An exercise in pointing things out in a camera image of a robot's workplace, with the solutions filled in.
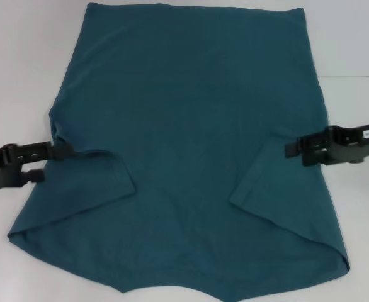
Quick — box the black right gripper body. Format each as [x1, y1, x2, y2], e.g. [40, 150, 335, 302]
[326, 123, 369, 165]

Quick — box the blue t-shirt with FREE print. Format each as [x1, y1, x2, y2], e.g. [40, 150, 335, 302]
[6, 1, 352, 302]

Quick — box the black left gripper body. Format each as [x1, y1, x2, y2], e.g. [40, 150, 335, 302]
[0, 143, 27, 192]

